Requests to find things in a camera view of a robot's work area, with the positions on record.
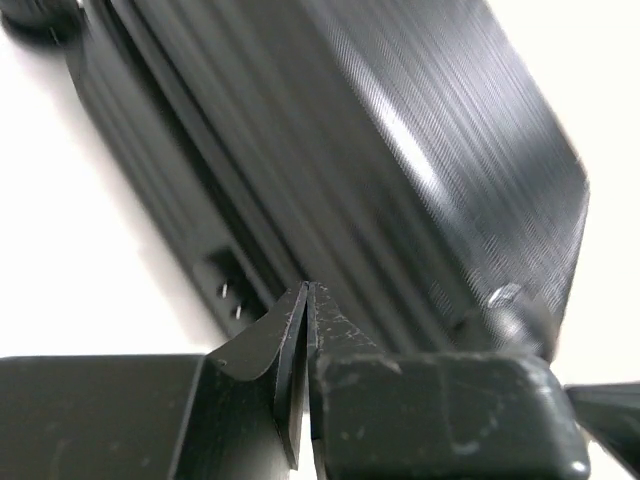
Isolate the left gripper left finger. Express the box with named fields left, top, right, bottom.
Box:
left=1, top=285, right=308, bottom=479

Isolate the black hard-shell suitcase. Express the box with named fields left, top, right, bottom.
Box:
left=1, top=1, right=589, bottom=360

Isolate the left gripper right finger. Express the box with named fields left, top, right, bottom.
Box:
left=307, top=283, right=591, bottom=479

